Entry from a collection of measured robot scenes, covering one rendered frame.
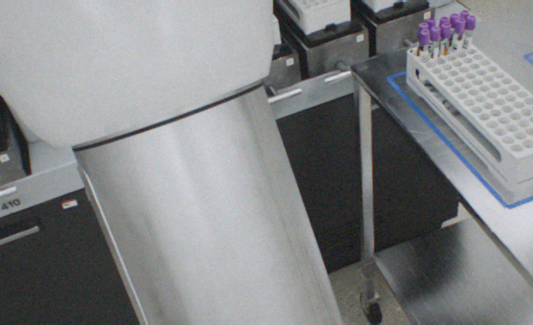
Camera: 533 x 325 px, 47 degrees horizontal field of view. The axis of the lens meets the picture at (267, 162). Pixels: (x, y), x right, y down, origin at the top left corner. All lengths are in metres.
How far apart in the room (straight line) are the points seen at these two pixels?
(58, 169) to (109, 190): 0.93
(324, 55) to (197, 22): 0.99
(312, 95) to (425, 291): 0.51
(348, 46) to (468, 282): 0.60
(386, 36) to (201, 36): 1.05
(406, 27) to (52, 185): 0.77
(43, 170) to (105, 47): 0.97
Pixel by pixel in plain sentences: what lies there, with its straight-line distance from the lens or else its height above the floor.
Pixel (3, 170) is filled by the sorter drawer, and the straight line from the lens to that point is 1.20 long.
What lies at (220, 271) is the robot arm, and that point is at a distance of 0.28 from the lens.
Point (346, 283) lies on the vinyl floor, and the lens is 1.80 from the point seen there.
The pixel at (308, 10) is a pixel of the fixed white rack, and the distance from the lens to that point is 1.22.
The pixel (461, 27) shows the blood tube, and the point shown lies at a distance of 1.03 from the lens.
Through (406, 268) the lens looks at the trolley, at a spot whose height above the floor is 0.28.
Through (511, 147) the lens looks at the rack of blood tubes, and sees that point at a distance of 0.89.
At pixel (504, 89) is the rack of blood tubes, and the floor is 0.88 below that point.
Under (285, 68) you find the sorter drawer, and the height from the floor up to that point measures 0.78.
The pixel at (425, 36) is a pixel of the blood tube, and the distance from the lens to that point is 0.99.
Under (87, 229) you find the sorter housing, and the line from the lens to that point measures 1.32.
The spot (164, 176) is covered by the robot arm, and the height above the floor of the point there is 1.29.
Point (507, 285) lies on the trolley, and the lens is 1.48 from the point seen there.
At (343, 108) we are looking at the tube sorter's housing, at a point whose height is 0.63.
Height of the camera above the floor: 1.46
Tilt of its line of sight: 43 degrees down
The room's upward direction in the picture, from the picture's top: 10 degrees counter-clockwise
